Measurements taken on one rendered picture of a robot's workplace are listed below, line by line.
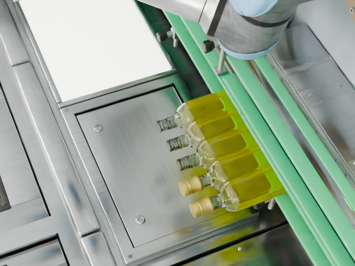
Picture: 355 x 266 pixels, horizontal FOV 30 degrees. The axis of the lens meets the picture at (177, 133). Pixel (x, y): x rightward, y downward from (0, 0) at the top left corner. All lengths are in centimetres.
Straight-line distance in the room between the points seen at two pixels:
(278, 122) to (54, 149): 57
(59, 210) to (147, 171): 23
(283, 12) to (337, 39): 38
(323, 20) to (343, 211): 45
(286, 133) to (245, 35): 28
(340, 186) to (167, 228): 42
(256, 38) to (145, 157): 55
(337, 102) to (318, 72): 9
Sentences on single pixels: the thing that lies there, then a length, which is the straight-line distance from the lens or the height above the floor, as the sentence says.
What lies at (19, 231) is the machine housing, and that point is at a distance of 159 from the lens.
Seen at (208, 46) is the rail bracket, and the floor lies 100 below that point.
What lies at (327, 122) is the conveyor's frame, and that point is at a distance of 142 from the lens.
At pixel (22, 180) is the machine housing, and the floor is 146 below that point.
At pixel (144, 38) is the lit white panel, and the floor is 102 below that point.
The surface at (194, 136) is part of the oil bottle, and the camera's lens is 151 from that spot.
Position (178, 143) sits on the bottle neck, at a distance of 151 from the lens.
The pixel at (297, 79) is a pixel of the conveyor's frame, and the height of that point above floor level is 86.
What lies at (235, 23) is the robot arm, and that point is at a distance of 120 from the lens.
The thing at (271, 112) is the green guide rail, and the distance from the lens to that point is 143.
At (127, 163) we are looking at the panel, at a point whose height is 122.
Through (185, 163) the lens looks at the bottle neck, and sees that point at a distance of 147.
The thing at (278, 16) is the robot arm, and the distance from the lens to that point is 116.
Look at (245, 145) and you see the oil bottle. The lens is 150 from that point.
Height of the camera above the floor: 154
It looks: 16 degrees down
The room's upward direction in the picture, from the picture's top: 108 degrees counter-clockwise
